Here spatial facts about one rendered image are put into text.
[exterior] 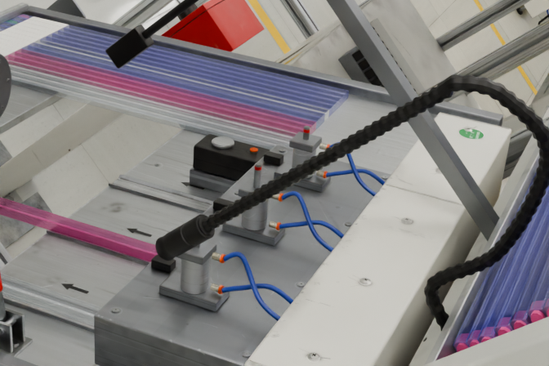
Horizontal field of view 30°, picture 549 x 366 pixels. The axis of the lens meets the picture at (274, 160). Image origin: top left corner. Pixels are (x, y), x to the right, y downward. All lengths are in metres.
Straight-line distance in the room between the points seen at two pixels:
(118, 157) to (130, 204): 1.58
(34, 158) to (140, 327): 1.40
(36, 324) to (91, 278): 0.08
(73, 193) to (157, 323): 1.71
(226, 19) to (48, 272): 0.94
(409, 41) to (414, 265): 1.92
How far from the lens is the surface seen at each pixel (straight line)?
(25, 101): 1.28
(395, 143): 1.22
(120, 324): 0.78
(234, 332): 0.78
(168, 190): 1.08
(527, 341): 0.59
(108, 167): 2.59
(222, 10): 1.81
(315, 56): 2.30
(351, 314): 0.77
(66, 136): 2.08
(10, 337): 0.84
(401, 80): 0.87
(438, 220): 0.91
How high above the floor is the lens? 1.72
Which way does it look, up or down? 34 degrees down
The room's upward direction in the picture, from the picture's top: 60 degrees clockwise
